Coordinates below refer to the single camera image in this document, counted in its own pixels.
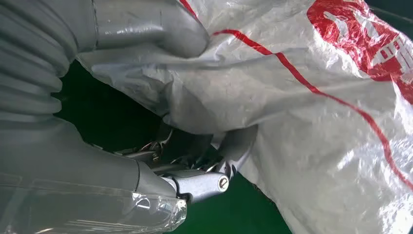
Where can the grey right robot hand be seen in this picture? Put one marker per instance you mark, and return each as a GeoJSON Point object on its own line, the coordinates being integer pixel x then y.
{"type": "Point", "coordinates": [80, 181]}

